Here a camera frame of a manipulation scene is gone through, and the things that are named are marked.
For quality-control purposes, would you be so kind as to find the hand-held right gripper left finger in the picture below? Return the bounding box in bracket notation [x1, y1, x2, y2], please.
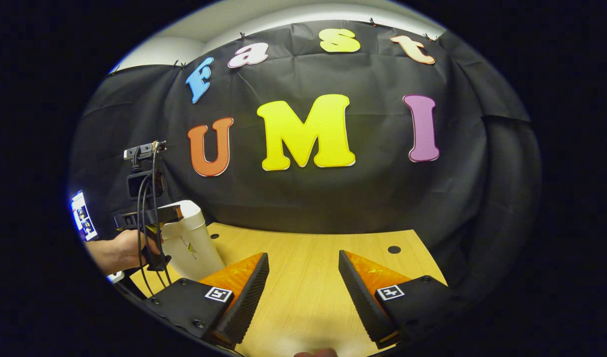
[144, 253, 270, 348]

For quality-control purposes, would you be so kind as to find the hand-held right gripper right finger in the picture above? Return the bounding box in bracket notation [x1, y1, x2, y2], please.
[338, 250, 453, 349]

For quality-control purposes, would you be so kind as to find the white desktop garbage bin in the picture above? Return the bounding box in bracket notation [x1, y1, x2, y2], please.
[159, 200, 226, 282]

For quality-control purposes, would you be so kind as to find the wooden desktop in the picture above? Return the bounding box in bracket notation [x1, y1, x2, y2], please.
[129, 222, 448, 357]

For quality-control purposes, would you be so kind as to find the computer monitor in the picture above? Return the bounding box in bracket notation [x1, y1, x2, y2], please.
[70, 190, 99, 242]

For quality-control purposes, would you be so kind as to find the black backdrop cloth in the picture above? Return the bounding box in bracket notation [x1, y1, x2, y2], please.
[68, 20, 542, 298]

